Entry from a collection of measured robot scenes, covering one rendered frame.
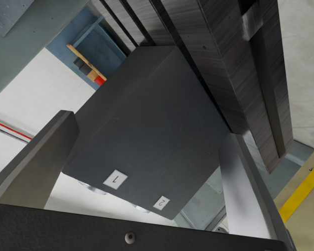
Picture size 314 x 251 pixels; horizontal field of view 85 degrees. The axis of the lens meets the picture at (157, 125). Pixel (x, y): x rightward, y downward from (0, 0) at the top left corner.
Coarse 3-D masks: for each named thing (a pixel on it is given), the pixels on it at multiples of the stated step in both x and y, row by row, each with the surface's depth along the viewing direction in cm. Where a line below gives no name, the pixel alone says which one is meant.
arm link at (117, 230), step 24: (0, 216) 5; (24, 216) 5; (48, 216) 5; (72, 216) 5; (96, 216) 5; (0, 240) 4; (24, 240) 4; (48, 240) 4; (72, 240) 5; (96, 240) 5; (120, 240) 5; (144, 240) 5; (168, 240) 5; (192, 240) 5; (216, 240) 5; (240, 240) 5; (264, 240) 5
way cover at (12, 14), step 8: (0, 0) 37; (8, 0) 37; (16, 0) 38; (24, 0) 38; (32, 0) 38; (0, 8) 38; (8, 8) 38; (16, 8) 38; (24, 8) 39; (0, 16) 39; (8, 16) 39; (16, 16) 39; (0, 24) 40; (8, 24) 40; (0, 32) 41
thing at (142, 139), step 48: (144, 48) 25; (96, 96) 26; (144, 96) 19; (192, 96) 22; (96, 144) 18; (144, 144) 21; (192, 144) 26; (96, 192) 23; (144, 192) 25; (192, 192) 30
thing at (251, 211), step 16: (224, 144) 11; (240, 144) 10; (224, 160) 11; (240, 160) 9; (224, 176) 10; (240, 176) 9; (256, 176) 8; (224, 192) 10; (240, 192) 8; (256, 192) 7; (240, 208) 8; (256, 208) 7; (272, 208) 7; (240, 224) 8; (256, 224) 7; (272, 224) 6; (288, 240) 6
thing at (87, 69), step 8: (96, 16) 356; (88, 24) 355; (96, 24) 307; (80, 32) 357; (88, 32) 306; (96, 32) 369; (104, 32) 322; (80, 40) 304; (104, 40) 375; (112, 40) 332; (72, 48) 301; (112, 48) 382; (80, 56) 312; (120, 56) 389; (80, 64) 346; (88, 64) 324; (88, 72) 357; (96, 72) 348; (96, 80) 364; (104, 80) 373
